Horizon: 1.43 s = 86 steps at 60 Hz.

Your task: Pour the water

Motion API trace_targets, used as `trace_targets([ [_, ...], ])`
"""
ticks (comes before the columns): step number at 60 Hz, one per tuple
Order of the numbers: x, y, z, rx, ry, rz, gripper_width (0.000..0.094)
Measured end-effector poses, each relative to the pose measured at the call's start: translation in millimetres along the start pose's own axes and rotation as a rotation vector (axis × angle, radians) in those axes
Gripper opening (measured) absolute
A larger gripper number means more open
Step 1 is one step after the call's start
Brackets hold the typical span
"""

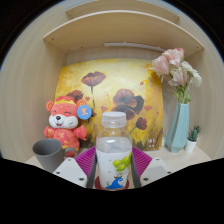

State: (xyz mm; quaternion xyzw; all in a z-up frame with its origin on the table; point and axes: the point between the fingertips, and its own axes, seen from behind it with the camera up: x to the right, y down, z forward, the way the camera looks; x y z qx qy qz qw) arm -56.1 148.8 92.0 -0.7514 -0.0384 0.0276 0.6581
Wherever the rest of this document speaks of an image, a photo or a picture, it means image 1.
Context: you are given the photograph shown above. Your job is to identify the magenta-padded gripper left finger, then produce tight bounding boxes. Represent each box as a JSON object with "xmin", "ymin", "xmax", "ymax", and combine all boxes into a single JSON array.
[{"xmin": 52, "ymin": 146, "xmax": 98, "ymax": 190}]

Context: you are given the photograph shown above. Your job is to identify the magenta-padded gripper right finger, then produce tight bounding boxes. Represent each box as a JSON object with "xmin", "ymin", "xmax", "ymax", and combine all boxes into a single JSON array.
[{"xmin": 129, "ymin": 146, "xmax": 173, "ymax": 188}]

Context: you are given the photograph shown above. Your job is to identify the clear plastic water bottle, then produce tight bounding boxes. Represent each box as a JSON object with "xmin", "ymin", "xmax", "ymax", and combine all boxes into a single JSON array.
[{"xmin": 95, "ymin": 111, "xmax": 134, "ymax": 191}]

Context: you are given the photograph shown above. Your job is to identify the grey ceramic mug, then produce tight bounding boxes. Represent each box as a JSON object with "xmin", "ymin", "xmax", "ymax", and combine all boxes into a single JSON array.
[{"xmin": 32, "ymin": 138, "xmax": 79, "ymax": 174}]

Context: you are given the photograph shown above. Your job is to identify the small succulent in white pot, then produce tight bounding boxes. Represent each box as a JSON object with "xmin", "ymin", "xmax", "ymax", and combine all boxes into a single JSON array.
[{"xmin": 184, "ymin": 124, "xmax": 203, "ymax": 154}]

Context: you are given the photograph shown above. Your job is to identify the light blue faceted vase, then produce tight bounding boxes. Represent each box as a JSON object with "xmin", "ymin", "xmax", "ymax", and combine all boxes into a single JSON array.
[{"xmin": 165, "ymin": 102, "xmax": 190, "ymax": 154}]

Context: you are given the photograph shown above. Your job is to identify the red plush toy animal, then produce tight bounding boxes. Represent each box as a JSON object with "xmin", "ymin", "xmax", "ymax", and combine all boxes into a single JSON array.
[{"xmin": 43, "ymin": 95, "xmax": 93, "ymax": 153}]

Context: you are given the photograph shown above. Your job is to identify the yellow poppy flower painting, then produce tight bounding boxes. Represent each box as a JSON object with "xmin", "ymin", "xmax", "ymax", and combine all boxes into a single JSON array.
[{"xmin": 54, "ymin": 58, "xmax": 165, "ymax": 152}]

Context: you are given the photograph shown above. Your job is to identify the pink and white artificial flowers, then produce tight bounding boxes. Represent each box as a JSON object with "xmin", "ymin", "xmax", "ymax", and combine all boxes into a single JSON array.
[{"xmin": 150, "ymin": 47, "xmax": 203, "ymax": 105}]

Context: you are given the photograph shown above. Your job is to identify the light wooden shelf unit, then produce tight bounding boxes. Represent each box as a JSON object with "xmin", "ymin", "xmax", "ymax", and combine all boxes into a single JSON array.
[{"xmin": 42, "ymin": 0, "xmax": 205, "ymax": 58}]

